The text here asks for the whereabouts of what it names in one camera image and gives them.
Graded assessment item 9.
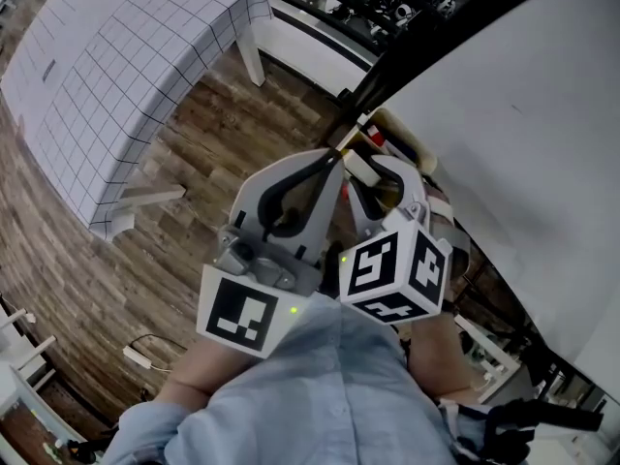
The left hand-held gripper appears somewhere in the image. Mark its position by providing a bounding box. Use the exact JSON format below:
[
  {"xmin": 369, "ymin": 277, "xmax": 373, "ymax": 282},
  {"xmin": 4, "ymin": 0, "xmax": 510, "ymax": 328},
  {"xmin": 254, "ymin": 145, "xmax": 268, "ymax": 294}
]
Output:
[{"xmin": 196, "ymin": 146, "xmax": 346, "ymax": 360}]

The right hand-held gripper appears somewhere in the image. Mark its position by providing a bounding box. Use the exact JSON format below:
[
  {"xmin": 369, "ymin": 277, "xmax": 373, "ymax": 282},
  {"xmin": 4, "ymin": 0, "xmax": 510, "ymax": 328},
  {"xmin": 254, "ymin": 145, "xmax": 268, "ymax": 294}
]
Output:
[{"xmin": 337, "ymin": 154, "xmax": 455, "ymax": 327}]

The white rectangular plastic block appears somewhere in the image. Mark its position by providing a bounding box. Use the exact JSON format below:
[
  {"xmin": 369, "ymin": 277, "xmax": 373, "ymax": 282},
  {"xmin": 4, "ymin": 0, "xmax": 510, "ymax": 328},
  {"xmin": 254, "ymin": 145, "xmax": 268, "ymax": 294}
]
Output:
[{"xmin": 343, "ymin": 149, "xmax": 383, "ymax": 187}]

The cream plastic box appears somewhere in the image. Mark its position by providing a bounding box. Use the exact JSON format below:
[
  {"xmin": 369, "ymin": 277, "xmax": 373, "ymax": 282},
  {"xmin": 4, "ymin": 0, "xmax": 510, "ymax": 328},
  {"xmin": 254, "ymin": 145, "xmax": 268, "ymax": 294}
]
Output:
[{"xmin": 338, "ymin": 108, "xmax": 438, "ymax": 203}]

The person's left forearm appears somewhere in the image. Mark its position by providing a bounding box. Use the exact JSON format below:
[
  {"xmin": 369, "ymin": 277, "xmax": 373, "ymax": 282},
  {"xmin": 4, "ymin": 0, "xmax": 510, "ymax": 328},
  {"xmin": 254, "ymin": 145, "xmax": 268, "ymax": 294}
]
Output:
[{"xmin": 154, "ymin": 339, "xmax": 278, "ymax": 406}]

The person's right forearm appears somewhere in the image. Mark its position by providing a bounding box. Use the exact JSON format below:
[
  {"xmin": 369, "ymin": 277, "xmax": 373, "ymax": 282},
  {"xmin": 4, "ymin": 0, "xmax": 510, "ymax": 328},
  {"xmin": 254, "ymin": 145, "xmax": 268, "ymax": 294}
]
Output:
[{"xmin": 396, "ymin": 315, "xmax": 479, "ymax": 401}]

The blue marker pen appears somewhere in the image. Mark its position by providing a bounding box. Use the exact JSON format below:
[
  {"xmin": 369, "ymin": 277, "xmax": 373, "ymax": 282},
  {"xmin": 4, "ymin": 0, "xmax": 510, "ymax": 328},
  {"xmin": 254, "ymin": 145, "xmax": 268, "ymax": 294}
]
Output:
[{"xmin": 386, "ymin": 138, "xmax": 419, "ymax": 162}]

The person's right black shoe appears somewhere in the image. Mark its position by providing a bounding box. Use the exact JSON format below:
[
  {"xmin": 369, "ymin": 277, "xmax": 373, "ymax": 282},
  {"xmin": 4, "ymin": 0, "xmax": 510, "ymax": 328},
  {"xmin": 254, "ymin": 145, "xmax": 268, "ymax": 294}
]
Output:
[{"xmin": 323, "ymin": 241, "xmax": 346, "ymax": 300}]

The white table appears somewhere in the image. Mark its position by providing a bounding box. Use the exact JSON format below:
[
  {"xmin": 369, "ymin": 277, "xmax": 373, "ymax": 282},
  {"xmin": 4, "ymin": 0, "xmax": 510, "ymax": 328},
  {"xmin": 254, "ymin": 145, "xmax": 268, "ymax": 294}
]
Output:
[{"xmin": 89, "ymin": 35, "xmax": 267, "ymax": 242}]

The person's light blue shirt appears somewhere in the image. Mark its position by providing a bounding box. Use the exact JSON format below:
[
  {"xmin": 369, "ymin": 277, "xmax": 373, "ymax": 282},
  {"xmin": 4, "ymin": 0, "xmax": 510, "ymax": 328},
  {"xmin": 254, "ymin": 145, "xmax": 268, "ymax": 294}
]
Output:
[{"xmin": 104, "ymin": 291, "xmax": 491, "ymax": 465}]

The white side trolley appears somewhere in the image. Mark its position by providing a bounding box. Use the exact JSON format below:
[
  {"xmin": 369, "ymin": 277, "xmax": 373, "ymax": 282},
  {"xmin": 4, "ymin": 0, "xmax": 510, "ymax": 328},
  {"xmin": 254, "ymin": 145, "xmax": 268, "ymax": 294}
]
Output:
[{"xmin": 453, "ymin": 314, "xmax": 522, "ymax": 404}]

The group of black white devices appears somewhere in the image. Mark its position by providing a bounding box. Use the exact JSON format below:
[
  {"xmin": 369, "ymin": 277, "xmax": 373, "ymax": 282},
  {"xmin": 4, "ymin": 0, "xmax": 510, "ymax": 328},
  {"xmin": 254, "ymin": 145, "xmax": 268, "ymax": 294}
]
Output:
[{"xmin": 328, "ymin": 0, "xmax": 469, "ymax": 39}]

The white power strip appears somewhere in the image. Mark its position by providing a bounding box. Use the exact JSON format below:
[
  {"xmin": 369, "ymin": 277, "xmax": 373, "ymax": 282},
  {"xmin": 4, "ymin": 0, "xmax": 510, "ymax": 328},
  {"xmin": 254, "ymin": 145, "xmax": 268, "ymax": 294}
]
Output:
[{"xmin": 121, "ymin": 345, "xmax": 153, "ymax": 370}]

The checked white tablecloth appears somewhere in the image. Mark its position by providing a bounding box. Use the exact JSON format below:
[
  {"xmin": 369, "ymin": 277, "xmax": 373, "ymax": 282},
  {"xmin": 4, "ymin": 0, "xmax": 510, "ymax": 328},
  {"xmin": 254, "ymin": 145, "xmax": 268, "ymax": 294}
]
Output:
[{"xmin": 0, "ymin": 0, "xmax": 275, "ymax": 228}]

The white shelf rack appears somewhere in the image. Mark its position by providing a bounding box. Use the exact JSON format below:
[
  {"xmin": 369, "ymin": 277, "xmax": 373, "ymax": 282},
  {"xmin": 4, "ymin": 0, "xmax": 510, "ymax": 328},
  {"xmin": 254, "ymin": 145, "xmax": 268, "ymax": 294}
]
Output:
[{"xmin": 0, "ymin": 301, "xmax": 58, "ymax": 406}]

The brown cluttered desk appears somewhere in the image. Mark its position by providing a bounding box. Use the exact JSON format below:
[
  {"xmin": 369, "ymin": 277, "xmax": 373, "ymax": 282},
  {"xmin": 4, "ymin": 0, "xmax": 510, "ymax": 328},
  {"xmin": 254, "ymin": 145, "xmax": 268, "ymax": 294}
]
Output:
[{"xmin": 0, "ymin": 394, "xmax": 93, "ymax": 465}]

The black power cable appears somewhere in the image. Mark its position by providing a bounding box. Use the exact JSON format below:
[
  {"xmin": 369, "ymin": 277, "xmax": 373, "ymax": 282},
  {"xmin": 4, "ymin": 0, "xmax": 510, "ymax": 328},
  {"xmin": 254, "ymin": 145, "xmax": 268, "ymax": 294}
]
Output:
[{"xmin": 130, "ymin": 332, "xmax": 188, "ymax": 354}]

